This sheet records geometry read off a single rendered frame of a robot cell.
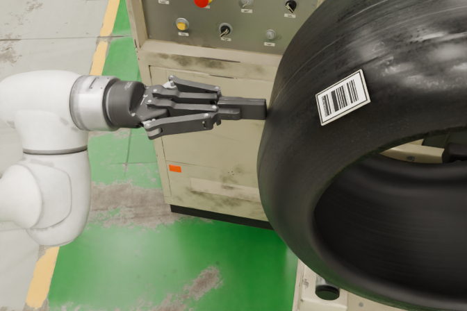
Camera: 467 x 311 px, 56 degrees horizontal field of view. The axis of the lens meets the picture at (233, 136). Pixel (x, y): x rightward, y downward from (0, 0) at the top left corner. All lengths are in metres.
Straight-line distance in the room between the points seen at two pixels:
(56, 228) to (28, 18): 2.86
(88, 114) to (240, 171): 1.02
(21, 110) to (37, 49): 2.42
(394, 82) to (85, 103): 0.44
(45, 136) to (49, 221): 0.14
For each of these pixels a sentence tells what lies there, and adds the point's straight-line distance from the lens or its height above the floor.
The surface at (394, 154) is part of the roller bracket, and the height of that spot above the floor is 0.93.
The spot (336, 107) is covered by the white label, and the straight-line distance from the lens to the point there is 0.48.
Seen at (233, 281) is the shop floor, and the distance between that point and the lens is 1.85.
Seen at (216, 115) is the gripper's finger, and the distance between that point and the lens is 0.64.
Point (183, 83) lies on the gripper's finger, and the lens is 0.70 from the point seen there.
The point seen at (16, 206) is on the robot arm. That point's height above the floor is 1.13.
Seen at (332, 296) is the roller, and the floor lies 0.90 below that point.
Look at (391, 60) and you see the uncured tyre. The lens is 0.48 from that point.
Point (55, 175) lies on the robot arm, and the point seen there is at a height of 1.14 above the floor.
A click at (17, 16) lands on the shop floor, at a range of 3.60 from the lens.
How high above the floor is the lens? 1.68
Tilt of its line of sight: 46 degrees down
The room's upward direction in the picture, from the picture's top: straight up
